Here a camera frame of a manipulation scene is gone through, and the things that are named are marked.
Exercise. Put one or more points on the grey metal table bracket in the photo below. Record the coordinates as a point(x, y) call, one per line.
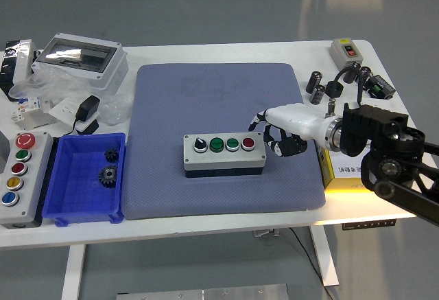
point(265, 233)

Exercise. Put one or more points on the black table height controller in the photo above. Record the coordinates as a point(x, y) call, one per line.
point(368, 224)

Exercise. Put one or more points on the black module with green terminal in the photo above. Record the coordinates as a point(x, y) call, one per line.
point(380, 87)

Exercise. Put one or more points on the small black bevel gear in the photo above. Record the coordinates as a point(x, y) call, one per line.
point(111, 154)

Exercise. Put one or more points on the grey enclosure with clear lid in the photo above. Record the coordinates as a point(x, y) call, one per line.
point(113, 70)

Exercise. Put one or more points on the blue plastic bin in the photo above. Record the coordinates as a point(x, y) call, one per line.
point(79, 190)

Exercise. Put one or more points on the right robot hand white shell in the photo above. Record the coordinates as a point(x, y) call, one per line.
point(295, 119)

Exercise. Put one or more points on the blue-grey padded mat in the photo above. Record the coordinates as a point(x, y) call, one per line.
point(171, 107)

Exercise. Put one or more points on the grey two-button switch box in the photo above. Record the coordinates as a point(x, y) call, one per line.
point(343, 56)

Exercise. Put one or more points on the white and yellow carton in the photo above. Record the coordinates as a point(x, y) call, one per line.
point(346, 169)

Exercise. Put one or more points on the black hex nut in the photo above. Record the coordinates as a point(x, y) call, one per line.
point(334, 89)

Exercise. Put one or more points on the white wall socket plate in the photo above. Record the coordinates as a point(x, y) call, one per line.
point(65, 109)

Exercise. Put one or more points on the grey four-button control box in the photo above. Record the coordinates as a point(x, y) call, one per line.
point(219, 159)

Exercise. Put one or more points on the white circuit breaker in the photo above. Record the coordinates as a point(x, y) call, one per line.
point(27, 107)

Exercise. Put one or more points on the grey five-button control station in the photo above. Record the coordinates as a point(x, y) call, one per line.
point(34, 176)

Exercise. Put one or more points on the black power adapter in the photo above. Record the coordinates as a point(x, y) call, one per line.
point(87, 106)

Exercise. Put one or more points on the white table leg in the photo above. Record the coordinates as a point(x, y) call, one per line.
point(326, 259)
point(73, 272)

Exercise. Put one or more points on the white wall switch plate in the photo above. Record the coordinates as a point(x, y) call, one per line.
point(377, 102)

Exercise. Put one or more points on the silver metal plate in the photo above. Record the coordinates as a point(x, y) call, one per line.
point(205, 293)

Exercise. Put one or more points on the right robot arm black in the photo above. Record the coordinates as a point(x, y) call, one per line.
point(377, 125)

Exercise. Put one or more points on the large black bevel gear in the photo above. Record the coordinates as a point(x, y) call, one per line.
point(108, 175)

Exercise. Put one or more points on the clear plastic bag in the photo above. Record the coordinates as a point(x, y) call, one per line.
point(58, 87)

